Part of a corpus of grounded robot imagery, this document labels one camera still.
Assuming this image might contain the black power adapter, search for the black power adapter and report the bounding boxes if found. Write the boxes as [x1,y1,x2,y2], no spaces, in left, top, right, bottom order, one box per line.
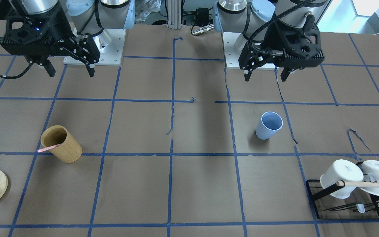
[191,8,210,27]

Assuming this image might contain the bamboo cylinder holder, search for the bamboo cylinder holder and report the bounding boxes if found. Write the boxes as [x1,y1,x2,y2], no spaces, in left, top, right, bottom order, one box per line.
[40,125,83,163]

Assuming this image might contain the black wire mug rack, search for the black wire mug rack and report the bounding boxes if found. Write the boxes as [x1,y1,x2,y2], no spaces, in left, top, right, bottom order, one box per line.
[306,161,379,220]

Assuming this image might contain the wooden rack dowel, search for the wooden rack dowel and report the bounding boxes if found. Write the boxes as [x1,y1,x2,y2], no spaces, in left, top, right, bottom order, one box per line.
[335,180,379,188]

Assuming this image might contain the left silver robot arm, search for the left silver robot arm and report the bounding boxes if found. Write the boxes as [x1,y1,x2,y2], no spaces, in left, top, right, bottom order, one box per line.
[214,0,327,82]

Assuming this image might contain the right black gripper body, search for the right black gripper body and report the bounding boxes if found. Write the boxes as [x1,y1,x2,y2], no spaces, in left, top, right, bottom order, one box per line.
[1,6,100,65]

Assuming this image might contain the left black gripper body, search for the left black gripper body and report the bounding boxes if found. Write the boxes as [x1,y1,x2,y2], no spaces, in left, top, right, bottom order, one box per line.
[238,14,325,71]

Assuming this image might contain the light blue plastic cup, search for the light blue plastic cup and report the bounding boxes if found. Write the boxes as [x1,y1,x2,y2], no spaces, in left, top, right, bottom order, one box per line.
[255,111,283,140]

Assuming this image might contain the pink chopstick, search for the pink chopstick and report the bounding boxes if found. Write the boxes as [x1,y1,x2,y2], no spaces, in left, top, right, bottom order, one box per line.
[37,144,62,153]

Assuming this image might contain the aluminium frame post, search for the aluminium frame post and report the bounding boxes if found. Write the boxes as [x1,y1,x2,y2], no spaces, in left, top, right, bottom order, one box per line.
[167,0,182,30]

